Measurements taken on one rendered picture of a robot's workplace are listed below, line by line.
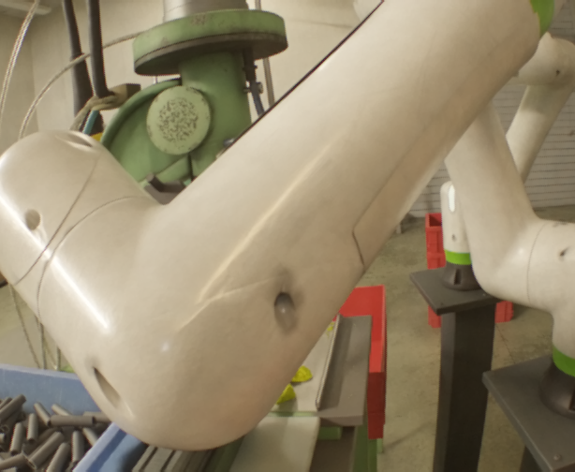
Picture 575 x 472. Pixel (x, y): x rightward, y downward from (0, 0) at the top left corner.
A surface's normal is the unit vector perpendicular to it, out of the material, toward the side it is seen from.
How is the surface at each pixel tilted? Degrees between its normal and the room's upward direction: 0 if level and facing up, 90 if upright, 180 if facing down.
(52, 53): 90
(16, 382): 81
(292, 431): 0
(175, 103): 90
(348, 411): 0
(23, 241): 70
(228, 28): 90
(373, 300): 90
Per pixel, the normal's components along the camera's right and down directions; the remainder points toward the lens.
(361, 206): 0.52, 0.10
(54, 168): 0.18, -0.63
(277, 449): -0.14, -0.97
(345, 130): 0.07, -0.29
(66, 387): -0.20, 0.10
